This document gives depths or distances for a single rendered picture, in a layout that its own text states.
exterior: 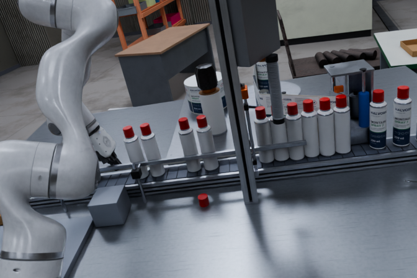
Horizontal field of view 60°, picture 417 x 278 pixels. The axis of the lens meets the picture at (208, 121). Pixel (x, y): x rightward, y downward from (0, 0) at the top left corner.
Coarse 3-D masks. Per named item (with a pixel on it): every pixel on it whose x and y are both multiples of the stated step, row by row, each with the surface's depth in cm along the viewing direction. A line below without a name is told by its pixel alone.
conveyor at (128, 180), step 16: (368, 144) 126; (416, 144) 121; (224, 160) 134; (288, 160) 126; (304, 160) 125; (320, 160) 123; (112, 176) 139; (128, 176) 137; (176, 176) 131; (192, 176) 129
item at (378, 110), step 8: (376, 96) 115; (376, 104) 116; (384, 104) 115; (376, 112) 116; (384, 112) 116; (376, 120) 117; (384, 120) 117; (376, 128) 119; (384, 128) 118; (376, 136) 120; (384, 136) 120; (376, 144) 121; (384, 144) 121
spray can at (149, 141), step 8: (144, 128) 124; (144, 136) 126; (152, 136) 126; (144, 144) 126; (152, 144) 126; (152, 152) 127; (152, 168) 130; (160, 168) 131; (152, 176) 133; (160, 176) 132
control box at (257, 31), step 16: (240, 0) 88; (256, 0) 93; (272, 0) 99; (240, 16) 90; (256, 16) 94; (272, 16) 101; (240, 32) 92; (256, 32) 96; (272, 32) 102; (240, 48) 95; (256, 48) 97; (272, 48) 103; (240, 64) 97
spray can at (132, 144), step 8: (128, 128) 125; (128, 136) 126; (136, 136) 128; (128, 144) 126; (136, 144) 127; (128, 152) 128; (136, 152) 128; (136, 160) 129; (144, 160) 131; (144, 168) 132; (144, 176) 132
